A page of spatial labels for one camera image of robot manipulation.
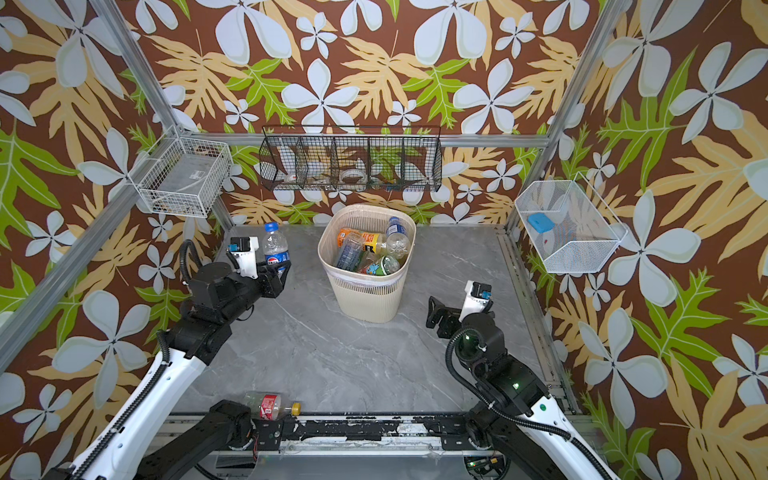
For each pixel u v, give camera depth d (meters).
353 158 0.97
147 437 0.42
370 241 0.82
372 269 0.74
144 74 0.78
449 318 0.61
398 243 0.73
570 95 0.82
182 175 0.86
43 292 0.54
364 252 0.84
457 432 0.74
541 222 0.86
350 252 0.79
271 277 0.62
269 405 0.73
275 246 0.68
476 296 0.58
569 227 0.82
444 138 0.91
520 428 0.46
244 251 0.60
